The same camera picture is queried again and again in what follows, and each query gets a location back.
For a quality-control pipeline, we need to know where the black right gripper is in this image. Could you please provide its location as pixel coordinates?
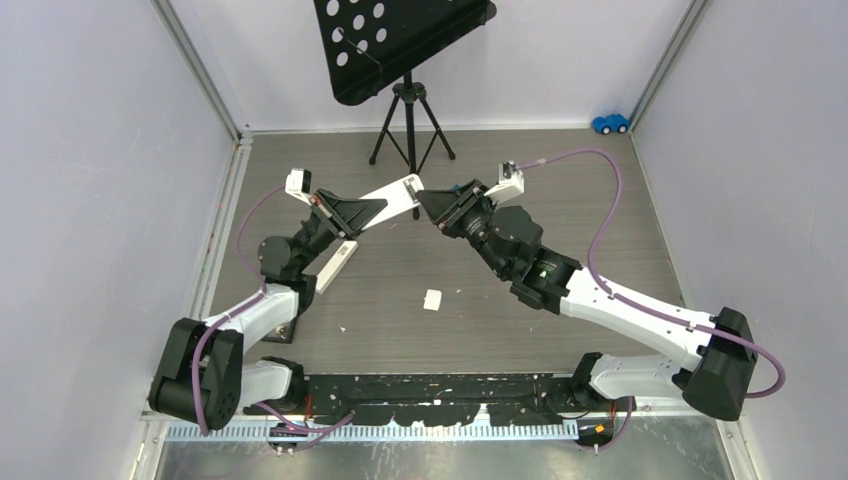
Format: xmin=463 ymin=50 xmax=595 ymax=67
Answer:
xmin=414 ymin=180 xmax=510 ymax=280

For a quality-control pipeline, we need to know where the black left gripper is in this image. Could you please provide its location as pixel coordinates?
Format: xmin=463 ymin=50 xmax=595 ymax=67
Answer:
xmin=294 ymin=190 xmax=390 ymax=275

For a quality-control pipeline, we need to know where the white remote control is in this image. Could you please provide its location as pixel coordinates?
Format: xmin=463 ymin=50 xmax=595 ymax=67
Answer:
xmin=359 ymin=174 xmax=424 ymax=231

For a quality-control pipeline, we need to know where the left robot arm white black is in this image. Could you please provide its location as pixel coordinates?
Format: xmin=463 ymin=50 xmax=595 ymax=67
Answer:
xmin=148 ymin=189 xmax=389 ymax=435

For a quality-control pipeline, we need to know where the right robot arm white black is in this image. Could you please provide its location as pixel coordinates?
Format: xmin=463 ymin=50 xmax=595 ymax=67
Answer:
xmin=416 ymin=180 xmax=759 ymax=421

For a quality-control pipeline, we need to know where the white rectangular box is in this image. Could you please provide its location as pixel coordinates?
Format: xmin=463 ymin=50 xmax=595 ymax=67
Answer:
xmin=316 ymin=240 xmax=359 ymax=294

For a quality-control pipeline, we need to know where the black music stand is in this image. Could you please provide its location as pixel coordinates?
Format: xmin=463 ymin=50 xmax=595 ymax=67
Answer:
xmin=312 ymin=0 xmax=498 ymax=221

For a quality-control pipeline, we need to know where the blue toy car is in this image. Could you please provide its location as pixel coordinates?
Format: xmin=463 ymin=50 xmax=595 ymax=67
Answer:
xmin=591 ymin=114 xmax=630 ymax=135

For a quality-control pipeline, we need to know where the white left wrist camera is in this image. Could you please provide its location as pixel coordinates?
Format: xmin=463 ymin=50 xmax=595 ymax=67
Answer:
xmin=284 ymin=168 xmax=312 ymax=203

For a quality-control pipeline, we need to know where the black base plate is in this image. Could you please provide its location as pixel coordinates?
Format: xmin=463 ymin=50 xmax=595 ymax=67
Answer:
xmin=241 ymin=372 xmax=637 ymax=429

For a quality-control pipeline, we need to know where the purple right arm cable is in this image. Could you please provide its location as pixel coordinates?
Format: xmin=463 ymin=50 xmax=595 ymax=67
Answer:
xmin=516 ymin=147 xmax=788 ymax=453

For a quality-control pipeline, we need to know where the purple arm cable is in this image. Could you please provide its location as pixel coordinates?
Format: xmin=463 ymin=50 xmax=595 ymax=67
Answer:
xmin=516 ymin=147 xmax=788 ymax=453
xmin=190 ymin=185 xmax=356 ymax=455

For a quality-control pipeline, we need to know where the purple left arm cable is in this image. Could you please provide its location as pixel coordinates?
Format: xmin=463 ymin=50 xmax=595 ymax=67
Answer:
xmin=190 ymin=185 xmax=356 ymax=455

